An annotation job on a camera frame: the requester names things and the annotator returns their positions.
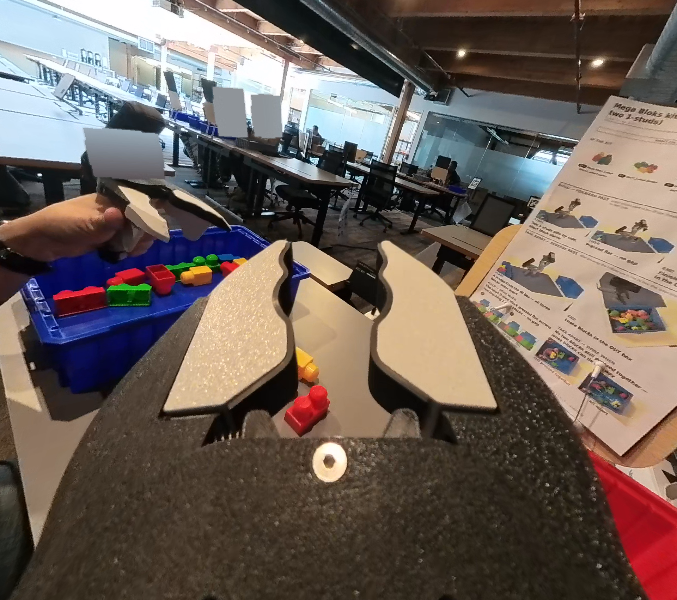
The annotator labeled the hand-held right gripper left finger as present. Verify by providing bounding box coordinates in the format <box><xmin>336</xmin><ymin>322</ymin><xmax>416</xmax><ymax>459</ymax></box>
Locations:
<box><xmin>161</xmin><ymin>239</ymin><xmax>297</xmax><ymax>439</ymax></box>

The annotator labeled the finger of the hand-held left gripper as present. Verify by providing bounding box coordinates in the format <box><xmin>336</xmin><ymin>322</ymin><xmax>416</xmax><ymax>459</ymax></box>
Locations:
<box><xmin>153</xmin><ymin>186</ymin><xmax>233</xmax><ymax>241</ymax></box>
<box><xmin>100</xmin><ymin>178</ymin><xmax>171</xmax><ymax>242</ymax></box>

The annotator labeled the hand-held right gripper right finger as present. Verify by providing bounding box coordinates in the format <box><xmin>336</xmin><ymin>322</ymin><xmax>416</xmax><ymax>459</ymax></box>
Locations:
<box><xmin>369</xmin><ymin>240</ymin><xmax>499</xmax><ymax>439</ymax></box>

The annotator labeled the person's left forearm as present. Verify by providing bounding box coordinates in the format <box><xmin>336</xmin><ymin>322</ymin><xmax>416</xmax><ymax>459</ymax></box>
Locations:
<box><xmin>0</xmin><ymin>269</ymin><xmax>30</xmax><ymax>307</ymax></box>

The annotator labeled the pile of coloured toy blocks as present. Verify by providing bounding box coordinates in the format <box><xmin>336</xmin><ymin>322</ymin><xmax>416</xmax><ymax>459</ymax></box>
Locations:
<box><xmin>53</xmin><ymin>253</ymin><xmax>249</xmax><ymax>318</ymax></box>

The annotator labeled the person's left hand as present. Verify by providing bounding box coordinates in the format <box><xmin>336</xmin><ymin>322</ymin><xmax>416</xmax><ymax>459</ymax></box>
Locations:
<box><xmin>12</xmin><ymin>194</ymin><xmax>158</xmax><ymax>263</ymax></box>

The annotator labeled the yellow toy block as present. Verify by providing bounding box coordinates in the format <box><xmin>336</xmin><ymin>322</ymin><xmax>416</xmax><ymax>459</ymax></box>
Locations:
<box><xmin>294</xmin><ymin>346</ymin><xmax>321</xmax><ymax>383</ymax></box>

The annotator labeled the black box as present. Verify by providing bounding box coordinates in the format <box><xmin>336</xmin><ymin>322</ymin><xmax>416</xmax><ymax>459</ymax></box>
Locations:
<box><xmin>348</xmin><ymin>261</ymin><xmax>383</xmax><ymax>316</ymax></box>

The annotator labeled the white long table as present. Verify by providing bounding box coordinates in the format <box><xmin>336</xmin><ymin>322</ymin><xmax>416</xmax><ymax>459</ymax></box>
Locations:
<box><xmin>0</xmin><ymin>87</ymin><xmax>176</xmax><ymax>206</ymax></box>

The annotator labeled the small wooden table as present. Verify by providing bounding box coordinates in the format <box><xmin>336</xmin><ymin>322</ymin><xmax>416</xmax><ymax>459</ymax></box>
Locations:
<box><xmin>421</xmin><ymin>223</ymin><xmax>494</xmax><ymax>275</ymax></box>

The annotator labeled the red toy block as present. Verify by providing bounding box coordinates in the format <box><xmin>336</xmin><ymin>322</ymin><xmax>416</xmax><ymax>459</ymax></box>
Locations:
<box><xmin>284</xmin><ymin>384</ymin><xmax>330</xmax><ymax>437</ymax></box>

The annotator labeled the long wooden desk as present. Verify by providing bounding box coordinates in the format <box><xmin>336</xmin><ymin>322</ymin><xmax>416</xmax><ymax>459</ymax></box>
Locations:
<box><xmin>175</xmin><ymin>126</ymin><xmax>356</xmax><ymax>247</ymax></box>

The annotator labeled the blue plastic bin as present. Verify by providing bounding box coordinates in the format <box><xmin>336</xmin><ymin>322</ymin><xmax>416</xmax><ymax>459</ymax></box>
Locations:
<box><xmin>20</xmin><ymin>225</ymin><xmax>311</xmax><ymax>395</ymax></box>

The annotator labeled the black wrist watch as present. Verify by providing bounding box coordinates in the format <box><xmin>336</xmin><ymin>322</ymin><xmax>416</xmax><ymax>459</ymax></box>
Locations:
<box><xmin>0</xmin><ymin>222</ymin><xmax>53</xmax><ymax>277</ymax></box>

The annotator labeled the printed instruction sheet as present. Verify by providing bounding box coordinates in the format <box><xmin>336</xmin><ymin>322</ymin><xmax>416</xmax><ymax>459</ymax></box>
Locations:
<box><xmin>470</xmin><ymin>96</ymin><xmax>677</xmax><ymax>456</ymax></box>

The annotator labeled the red plastic bin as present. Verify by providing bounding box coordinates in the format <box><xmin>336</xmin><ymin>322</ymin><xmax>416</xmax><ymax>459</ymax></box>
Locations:
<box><xmin>586</xmin><ymin>451</ymin><xmax>677</xmax><ymax>600</ymax></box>

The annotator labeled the thin white cable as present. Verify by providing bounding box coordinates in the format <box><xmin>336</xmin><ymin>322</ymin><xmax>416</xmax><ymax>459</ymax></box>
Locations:
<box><xmin>573</xmin><ymin>363</ymin><xmax>607</xmax><ymax>432</ymax></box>

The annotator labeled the black ceiling duct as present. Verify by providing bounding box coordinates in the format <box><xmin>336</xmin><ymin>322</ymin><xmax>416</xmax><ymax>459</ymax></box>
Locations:
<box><xmin>106</xmin><ymin>0</ymin><xmax>451</xmax><ymax>99</ymax></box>

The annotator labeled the wooden support post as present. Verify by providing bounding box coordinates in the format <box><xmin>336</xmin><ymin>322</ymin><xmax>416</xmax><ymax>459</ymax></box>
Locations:
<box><xmin>382</xmin><ymin>79</ymin><xmax>416</xmax><ymax>166</ymax></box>

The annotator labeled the silver air duct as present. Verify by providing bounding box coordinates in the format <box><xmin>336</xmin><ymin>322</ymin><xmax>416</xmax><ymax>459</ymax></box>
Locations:
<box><xmin>624</xmin><ymin>2</ymin><xmax>677</xmax><ymax>101</ymax></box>

